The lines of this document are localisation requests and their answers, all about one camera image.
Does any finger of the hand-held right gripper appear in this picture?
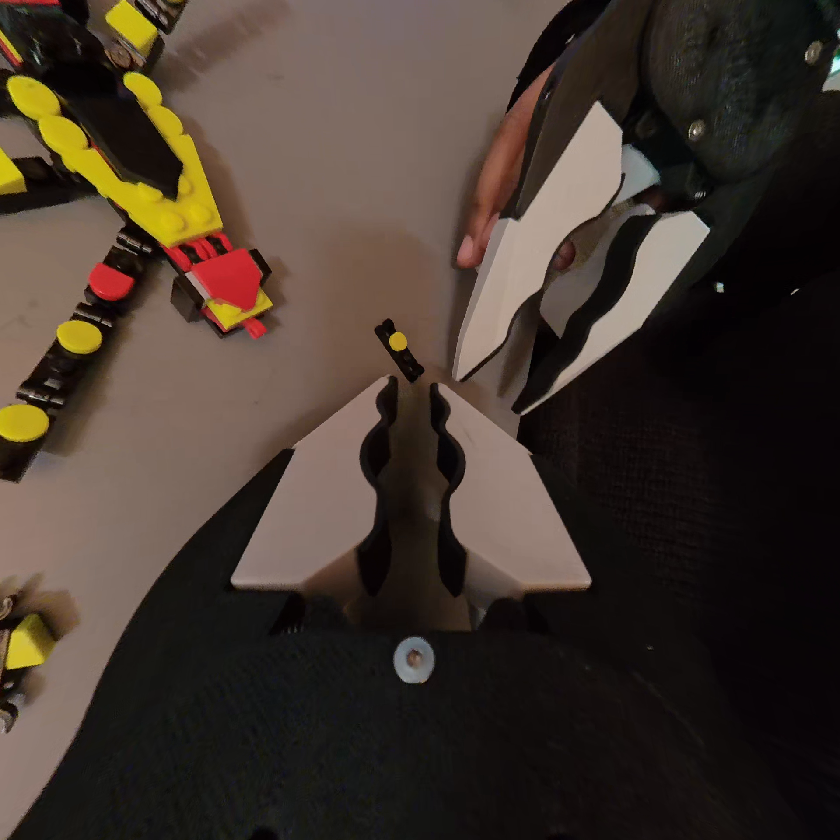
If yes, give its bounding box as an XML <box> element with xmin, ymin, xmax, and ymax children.
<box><xmin>512</xmin><ymin>147</ymin><xmax>713</xmax><ymax>416</ymax></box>
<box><xmin>451</xmin><ymin>100</ymin><xmax>626</xmax><ymax>383</ymax></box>

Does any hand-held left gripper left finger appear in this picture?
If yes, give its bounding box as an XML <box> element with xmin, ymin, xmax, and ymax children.
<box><xmin>230</xmin><ymin>375</ymin><xmax>400</xmax><ymax>598</ymax></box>

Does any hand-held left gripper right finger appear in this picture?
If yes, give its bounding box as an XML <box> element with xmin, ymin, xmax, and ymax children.
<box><xmin>430</xmin><ymin>382</ymin><xmax>593</xmax><ymax>614</ymax></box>

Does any black yellow lego leg segment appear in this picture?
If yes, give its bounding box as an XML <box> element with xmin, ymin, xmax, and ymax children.
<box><xmin>374</xmin><ymin>318</ymin><xmax>426</xmax><ymax>383</ymax></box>
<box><xmin>0</xmin><ymin>594</ymin><xmax>60</xmax><ymax>735</ymax></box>

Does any black yellow red lego model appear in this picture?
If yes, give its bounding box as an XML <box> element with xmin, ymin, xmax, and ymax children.
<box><xmin>0</xmin><ymin>0</ymin><xmax>273</xmax><ymax>483</ymax></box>

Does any person's right hand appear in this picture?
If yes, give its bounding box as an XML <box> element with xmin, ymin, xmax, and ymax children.
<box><xmin>456</xmin><ymin>66</ymin><xmax>552</xmax><ymax>270</ymax></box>

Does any person's black knit clothing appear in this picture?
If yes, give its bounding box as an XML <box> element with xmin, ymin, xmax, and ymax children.
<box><xmin>518</xmin><ymin>262</ymin><xmax>840</xmax><ymax>840</ymax></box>

